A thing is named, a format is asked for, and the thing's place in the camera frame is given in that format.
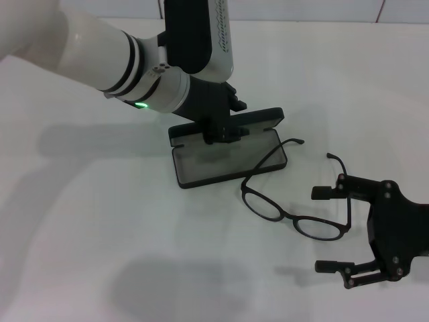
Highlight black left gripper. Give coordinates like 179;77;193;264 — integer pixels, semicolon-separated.
171;75;249;146

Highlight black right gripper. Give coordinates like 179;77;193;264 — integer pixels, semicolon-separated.
311;173;429;290

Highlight black glasses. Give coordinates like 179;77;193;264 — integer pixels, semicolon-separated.
240;138;353;243

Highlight black glasses case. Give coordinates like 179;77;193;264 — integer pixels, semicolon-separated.
168;107;288;189

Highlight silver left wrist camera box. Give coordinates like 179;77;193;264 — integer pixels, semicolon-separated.
163;0;235;83

